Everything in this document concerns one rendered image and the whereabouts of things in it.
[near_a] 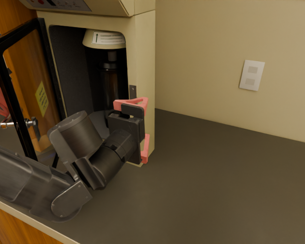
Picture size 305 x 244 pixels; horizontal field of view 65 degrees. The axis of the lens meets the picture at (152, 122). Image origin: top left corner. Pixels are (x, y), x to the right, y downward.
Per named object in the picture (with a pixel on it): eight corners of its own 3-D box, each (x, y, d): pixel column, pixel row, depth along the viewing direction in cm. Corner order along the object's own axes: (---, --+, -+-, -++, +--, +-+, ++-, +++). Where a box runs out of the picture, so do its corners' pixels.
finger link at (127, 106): (160, 91, 49) (138, 112, 42) (160, 120, 53) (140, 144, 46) (130, 85, 52) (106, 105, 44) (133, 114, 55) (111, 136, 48)
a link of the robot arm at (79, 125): (53, 200, 42) (59, 222, 34) (12, 147, 38) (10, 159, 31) (109, 160, 46) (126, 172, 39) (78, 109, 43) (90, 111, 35)
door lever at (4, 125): (36, 112, 62) (34, 103, 61) (24, 131, 54) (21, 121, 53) (14, 114, 62) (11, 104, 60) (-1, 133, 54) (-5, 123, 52)
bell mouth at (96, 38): (105, 33, 83) (103, 16, 80) (150, 38, 76) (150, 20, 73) (69, 44, 69) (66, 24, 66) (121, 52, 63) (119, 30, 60)
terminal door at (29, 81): (65, 134, 88) (37, 16, 66) (45, 200, 62) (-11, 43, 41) (63, 134, 88) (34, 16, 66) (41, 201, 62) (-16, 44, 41)
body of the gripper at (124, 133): (142, 118, 44) (121, 140, 38) (144, 160, 50) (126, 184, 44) (112, 111, 46) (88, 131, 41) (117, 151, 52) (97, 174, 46)
